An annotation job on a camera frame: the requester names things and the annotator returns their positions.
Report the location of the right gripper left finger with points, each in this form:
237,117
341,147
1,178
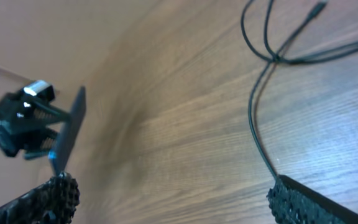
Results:
55,201

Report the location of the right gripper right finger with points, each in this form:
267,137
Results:
293,202

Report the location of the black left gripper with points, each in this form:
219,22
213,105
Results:
13,135

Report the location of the Samsung Galaxy smartphone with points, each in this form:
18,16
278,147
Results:
61,150

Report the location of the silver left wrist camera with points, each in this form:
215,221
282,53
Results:
40,89

